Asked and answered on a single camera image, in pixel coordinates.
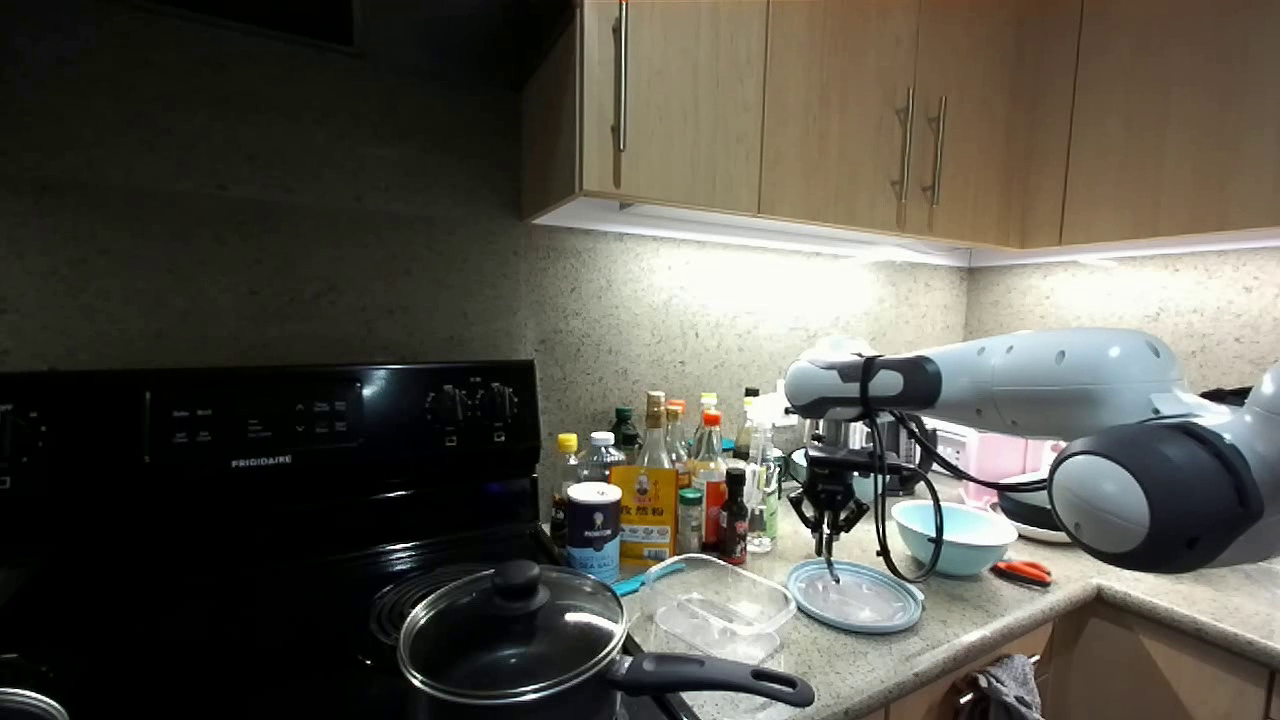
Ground green cap jar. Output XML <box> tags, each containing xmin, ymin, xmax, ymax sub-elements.
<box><xmin>671</xmin><ymin>483</ymin><xmax>706</xmax><ymax>555</ymax></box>

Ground red sauce bottle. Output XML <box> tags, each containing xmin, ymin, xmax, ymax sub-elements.
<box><xmin>695</xmin><ymin>407</ymin><xmax>730</xmax><ymax>552</ymax></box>

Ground orange cap bottle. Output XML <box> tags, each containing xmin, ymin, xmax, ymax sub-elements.
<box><xmin>665</xmin><ymin>398</ymin><xmax>695</xmax><ymax>472</ymax></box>

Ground metal spoon handle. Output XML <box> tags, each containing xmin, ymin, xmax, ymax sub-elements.
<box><xmin>821</xmin><ymin>525</ymin><xmax>848</xmax><ymax>593</ymax></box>

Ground wooden wall cabinets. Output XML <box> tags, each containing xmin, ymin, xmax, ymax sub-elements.
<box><xmin>514</xmin><ymin>0</ymin><xmax>1280</xmax><ymax>256</ymax></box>

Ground glass pot lid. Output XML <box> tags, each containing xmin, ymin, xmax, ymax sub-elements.
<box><xmin>391</xmin><ymin>555</ymin><xmax>631</xmax><ymax>707</ymax></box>

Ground yellow cap bottle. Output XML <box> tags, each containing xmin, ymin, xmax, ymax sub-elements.
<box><xmin>549</xmin><ymin>427</ymin><xmax>588</xmax><ymax>545</ymax></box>

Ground pink utensil holder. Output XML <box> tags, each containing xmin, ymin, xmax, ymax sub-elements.
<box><xmin>957</xmin><ymin>433</ymin><xmax>1031</xmax><ymax>491</ymax></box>

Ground light blue bowl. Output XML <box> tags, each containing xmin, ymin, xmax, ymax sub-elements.
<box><xmin>886</xmin><ymin>497</ymin><xmax>1019</xmax><ymax>581</ymax></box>

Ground grey hanging towel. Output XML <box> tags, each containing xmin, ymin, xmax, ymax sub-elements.
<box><xmin>957</xmin><ymin>651</ymin><xmax>1047</xmax><ymax>720</ymax></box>

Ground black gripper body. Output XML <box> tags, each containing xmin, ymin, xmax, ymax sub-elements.
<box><xmin>796</xmin><ymin>465</ymin><xmax>886</xmax><ymax>515</ymax></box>

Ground wooden base cabinet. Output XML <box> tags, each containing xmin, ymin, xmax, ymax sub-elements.
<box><xmin>870</xmin><ymin>598</ymin><xmax>1280</xmax><ymax>720</ymax></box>

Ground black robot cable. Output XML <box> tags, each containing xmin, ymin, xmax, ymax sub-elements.
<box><xmin>852</xmin><ymin>352</ymin><xmax>1054</xmax><ymax>587</ymax></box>

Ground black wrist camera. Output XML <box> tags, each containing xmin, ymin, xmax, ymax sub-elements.
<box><xmin>805</xmin><ymin>449</ymin><xmax>927</xmax><ymax>472</ymax></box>

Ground metal pot rim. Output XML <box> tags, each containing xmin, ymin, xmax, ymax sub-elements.
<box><xmin>0</xmin><ymin>685</ymin><xmax>71</xmax><ymax>720</ymax></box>

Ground yellow label bottle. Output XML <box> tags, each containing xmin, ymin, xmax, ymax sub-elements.
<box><xmin>606</xmin><ymin>387</ymin><xmax>685</xmax><ymax>576</ymax></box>

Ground dark sauce bottle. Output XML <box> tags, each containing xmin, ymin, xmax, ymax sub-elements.
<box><xmin>716</xmin><ymin>465</ymin><xmax>751</xmax><ymax>570</ymax></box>

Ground black saucepan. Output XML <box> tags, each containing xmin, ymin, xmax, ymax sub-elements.
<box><xmin>397</xmin><ymin>623</ymin><xmax>821</xmax><ymax>720</ymax></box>

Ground dark blue white can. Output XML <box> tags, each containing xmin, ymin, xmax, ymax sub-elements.
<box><xmin>561</xmin><ymin>481</ymin><xmax>629</xmax><ymax>587</ymax></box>

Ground black electric stove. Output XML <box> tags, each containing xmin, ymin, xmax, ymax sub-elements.
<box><xmin>0</xmin><ymin>357</ymin><xmax>695</xmax><ymax>720</ymax></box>

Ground dark stacked bowls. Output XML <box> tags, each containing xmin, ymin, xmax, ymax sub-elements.
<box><xmin>995</xmin><ymin>483</ymin><xmax>1065</xmax><ymax>532</ymax></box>

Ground metal cabinet handle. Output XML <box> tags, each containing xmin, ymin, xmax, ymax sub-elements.
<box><xmin>886</xmin><ymin>91</ymin><xmax>915</xmax><ymax>201</ymax></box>
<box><xmin>606</xmin><ymin>8</ymin><xmax>631</xmax><ymax>160</ymax></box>
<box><xmin>921</xmin><ymin>97</ymin><xmax>948</xmax><ymax>209</ymax></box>

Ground light blue round lid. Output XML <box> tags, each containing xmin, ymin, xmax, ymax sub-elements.
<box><xmin>783</xmin><ymin>555</ymin><xmax>927</xmax><ymax>641</ymax></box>

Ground under cabinet light strip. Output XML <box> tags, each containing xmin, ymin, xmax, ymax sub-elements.
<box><xmin>533</xmin><ymin>197</ymin><xmax>1280</xmax><ymax>274</ymax></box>

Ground clear glass bottle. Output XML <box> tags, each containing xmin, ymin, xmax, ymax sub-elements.
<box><xmin>745</xmin><ymin>419</ymin><xmax>783</xmax><ymax>562</ymax></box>

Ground clear water bottle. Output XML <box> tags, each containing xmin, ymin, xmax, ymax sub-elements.
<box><xmin>581</xmin><ymin>427</ymin><xmax>629</xmax><ymax>489</ymax></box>

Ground clear glass container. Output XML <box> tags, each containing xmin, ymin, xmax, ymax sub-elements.
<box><xmin>629</xmin><ymin>549</ymin><xmax>798</xmax><ymax>670</ymax></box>

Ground green glass bottle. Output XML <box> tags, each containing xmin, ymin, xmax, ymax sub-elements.
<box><xmin>606</xmin><ymin>405</ymin><xmax>644</xmax><ymax>470</ymax></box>

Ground white plastic bottle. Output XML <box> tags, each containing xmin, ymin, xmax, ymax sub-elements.
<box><xmin>730</xmin><ymin>383</ymin><xmax>773</xmax><ymax>456</ymax></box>

